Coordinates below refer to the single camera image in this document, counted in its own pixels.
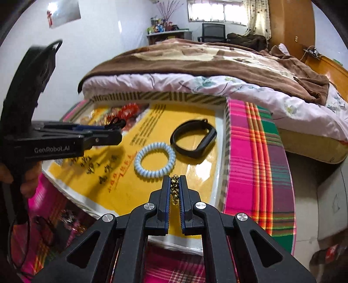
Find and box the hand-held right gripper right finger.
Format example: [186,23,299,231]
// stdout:
[178,175,317,283]

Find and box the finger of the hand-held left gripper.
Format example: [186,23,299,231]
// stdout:
[43,128,123,151]
[34,121,109,131]

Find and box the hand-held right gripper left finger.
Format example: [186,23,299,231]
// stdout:
[31,175,172,283]

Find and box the gold chain bracelet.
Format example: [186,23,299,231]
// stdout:
[170,175,180,207]

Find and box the striped cardboard box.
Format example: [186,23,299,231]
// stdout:
[41,91,231,249]

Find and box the red beaded bracelet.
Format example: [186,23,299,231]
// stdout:
[120,103,140,117]

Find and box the blue spiral hair tie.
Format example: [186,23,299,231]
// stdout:
[134,141,177,180]

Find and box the black wristband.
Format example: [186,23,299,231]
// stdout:
[170,118,217,160]

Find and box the person's left hand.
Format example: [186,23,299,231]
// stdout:
[0,162,43,202]

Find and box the plaid cloth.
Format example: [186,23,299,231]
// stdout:
[8,99,295,283]

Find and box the brown blanket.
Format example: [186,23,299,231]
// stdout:
[77,38,331,105]

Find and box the cluster of bottles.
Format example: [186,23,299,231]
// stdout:
[148,18,180,34]

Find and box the grey desk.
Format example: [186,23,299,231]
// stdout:
[146,29,193,45]

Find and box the white floral quilt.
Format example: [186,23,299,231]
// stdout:
[82,73,348,142]

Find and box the bunch of dry branches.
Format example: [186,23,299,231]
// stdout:
[156,0,181,28]

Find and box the yellow mattress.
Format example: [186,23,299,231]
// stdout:
[277,126,348,164]

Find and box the grey drawer cabinet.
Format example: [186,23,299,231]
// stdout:
[317,163,348,241]

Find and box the cola bottle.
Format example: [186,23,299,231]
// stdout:
[310,242,348,268]

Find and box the black office chair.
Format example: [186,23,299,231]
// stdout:
[198,23,227,43]

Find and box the window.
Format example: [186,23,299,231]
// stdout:
[187,0,249,26]

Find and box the dark clothes pile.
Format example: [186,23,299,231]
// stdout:
[227,33,268,51]

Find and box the patterned curtain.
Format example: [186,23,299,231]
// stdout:
[242,0,272,39]

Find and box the wooden headboard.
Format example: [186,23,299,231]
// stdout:
[304,53,348,90]

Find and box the power strip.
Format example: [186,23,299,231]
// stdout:
[303,46,321,57]

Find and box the wooden wardrobe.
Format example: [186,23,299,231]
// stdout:
[268,0,316,62]

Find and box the black cable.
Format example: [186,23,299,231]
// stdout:
[7,215,60,275]

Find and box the silver wall poster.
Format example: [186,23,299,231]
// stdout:
[50,0,81,29]

